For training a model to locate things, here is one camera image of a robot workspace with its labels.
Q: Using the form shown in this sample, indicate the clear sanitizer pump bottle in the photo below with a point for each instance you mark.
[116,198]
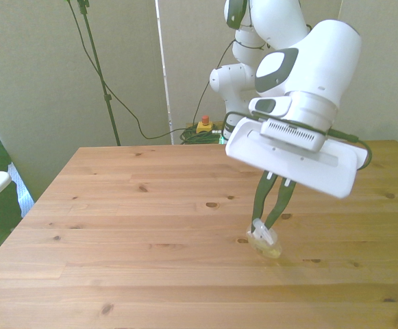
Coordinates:
[265,245]

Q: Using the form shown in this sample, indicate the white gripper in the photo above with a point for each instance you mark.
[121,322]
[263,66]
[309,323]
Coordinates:
[287,164]

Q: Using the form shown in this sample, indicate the yellow emergency stop button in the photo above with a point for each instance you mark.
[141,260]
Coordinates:
[205,126]

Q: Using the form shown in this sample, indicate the blue white patterned cloth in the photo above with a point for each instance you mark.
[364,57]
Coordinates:
[22,195]

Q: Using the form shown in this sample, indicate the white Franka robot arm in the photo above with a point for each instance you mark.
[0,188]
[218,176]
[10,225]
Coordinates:
[322,51]

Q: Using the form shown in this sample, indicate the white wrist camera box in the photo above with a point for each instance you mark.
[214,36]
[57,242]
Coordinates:
[287,132]

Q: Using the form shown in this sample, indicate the white vertical wall trim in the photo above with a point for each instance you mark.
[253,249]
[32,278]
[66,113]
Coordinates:
[164,68]

